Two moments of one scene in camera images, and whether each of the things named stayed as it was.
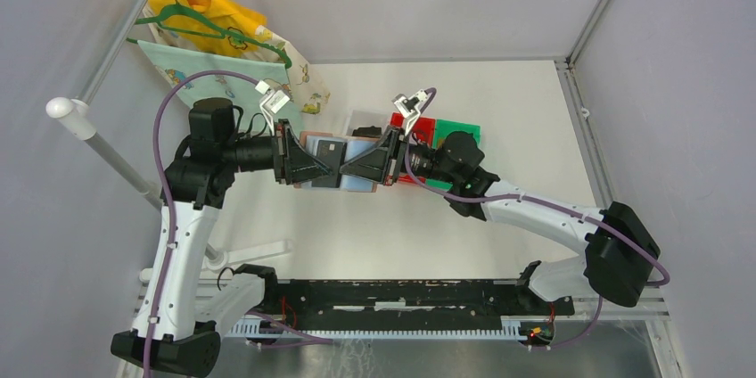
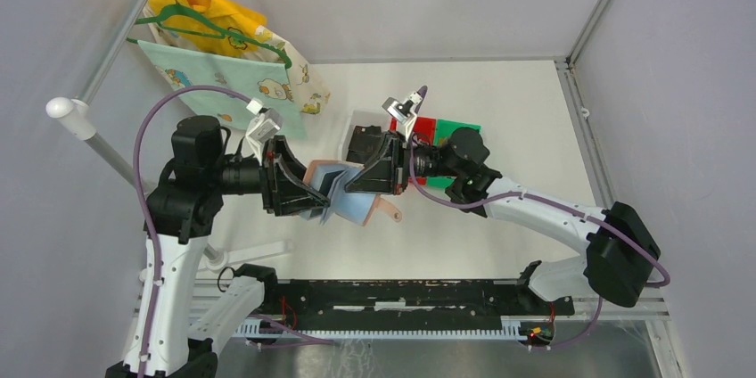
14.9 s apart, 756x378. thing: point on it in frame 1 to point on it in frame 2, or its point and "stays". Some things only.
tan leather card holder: x=354 y=145 to x=330 y=177
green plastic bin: x=443 y=127 stays
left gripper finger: x=300 y=166 to x=291 y=199
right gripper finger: x=371 y=165 stays
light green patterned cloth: x=172 y=61 stays
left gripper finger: x=294 y=146 to x=284 y=154
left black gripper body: x=280 y=151 to x=268 y=173
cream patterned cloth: x=311 y=94 stays
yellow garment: x=230 y=17 stays
